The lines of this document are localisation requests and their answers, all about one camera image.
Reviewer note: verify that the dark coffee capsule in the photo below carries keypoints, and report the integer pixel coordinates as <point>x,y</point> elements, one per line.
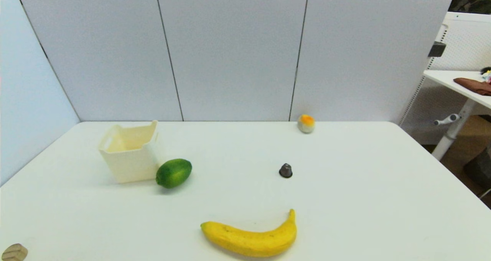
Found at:
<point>285,171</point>

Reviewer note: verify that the white orange toy ball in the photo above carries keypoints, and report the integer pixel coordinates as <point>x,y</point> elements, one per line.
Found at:
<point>306,124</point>

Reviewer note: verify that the green lime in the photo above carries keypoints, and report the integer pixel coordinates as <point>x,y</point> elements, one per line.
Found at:
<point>173,172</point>

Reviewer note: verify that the yellow banana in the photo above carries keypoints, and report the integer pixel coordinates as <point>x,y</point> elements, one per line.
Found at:
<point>249,241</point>

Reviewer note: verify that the cream plastic container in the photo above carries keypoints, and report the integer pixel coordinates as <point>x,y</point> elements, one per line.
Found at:
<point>130,165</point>

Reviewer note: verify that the black box on panel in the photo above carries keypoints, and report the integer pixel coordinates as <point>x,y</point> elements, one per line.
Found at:
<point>436,49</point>

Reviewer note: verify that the white side table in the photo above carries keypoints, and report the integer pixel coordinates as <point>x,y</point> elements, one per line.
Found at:
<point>447,78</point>

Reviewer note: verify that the brown cloth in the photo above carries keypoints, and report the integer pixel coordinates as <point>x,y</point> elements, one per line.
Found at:
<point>473,85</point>

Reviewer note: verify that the white perforated panel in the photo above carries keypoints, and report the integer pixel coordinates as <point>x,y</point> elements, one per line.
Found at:
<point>466,42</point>

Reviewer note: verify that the small colourful item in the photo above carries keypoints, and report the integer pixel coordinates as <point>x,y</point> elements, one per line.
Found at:
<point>486,75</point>

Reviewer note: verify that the small wooden block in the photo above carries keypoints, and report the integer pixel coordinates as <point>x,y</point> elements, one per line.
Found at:
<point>14,252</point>

